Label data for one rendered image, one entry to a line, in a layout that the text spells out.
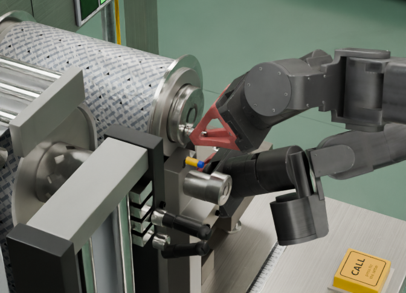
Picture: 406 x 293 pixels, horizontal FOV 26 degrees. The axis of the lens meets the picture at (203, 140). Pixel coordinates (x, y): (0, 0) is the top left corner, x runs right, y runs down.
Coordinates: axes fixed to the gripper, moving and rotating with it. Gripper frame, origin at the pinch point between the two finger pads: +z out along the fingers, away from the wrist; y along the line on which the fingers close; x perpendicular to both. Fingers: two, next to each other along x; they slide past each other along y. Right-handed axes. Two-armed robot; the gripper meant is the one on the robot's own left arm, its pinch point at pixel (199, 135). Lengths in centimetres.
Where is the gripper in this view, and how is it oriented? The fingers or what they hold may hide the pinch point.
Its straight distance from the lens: 109.2
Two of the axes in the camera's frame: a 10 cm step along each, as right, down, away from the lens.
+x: -5.7, -7.9, -2.3
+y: 3.7, -5.0, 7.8
